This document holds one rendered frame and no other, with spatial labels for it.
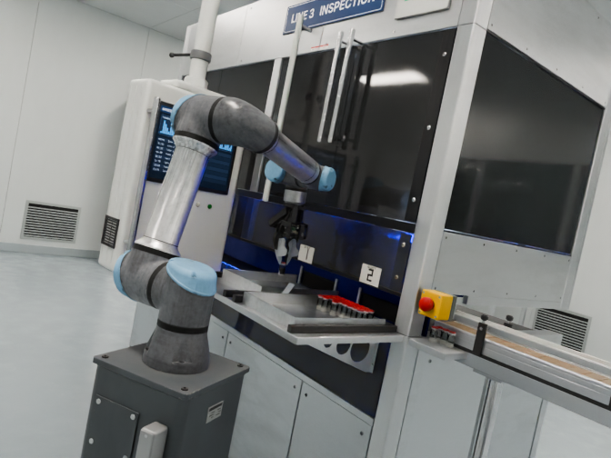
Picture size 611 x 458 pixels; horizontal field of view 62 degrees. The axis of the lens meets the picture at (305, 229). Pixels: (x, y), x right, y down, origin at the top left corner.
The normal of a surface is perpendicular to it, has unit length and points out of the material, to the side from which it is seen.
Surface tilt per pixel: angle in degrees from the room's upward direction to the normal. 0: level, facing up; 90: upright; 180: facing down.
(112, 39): 90
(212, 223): 90
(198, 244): 90
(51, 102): 90
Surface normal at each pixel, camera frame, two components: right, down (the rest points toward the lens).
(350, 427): -0.77, -0.12
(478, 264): 0.60, 0.16
